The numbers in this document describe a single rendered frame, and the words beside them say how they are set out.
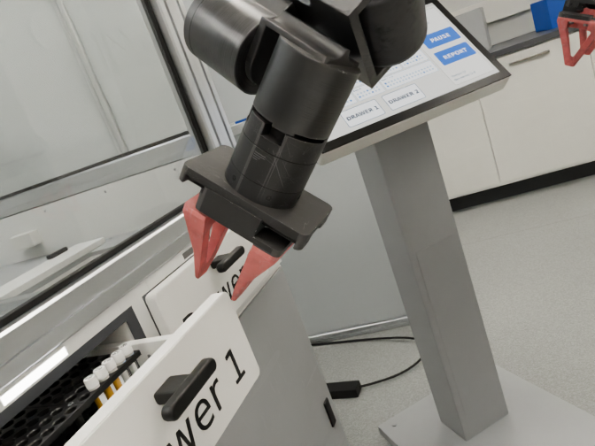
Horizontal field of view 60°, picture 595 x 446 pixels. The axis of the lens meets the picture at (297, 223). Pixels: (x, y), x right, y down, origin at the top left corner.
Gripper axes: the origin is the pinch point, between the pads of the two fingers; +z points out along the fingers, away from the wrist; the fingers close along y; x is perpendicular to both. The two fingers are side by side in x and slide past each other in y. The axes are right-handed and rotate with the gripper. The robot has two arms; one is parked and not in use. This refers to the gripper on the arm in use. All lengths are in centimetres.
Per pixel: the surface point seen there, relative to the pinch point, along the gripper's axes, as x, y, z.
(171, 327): -14.2, 7.2, 21.9
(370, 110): -79, 5, 1
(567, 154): -305, -84, 21
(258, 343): -33.6, -1.6, 33.6
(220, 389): -3.8, -3.5, 14.9
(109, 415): 8.8, 1.4, 9.8
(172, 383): 3.0, -0.6, 9.9
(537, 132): -303, -62, 17
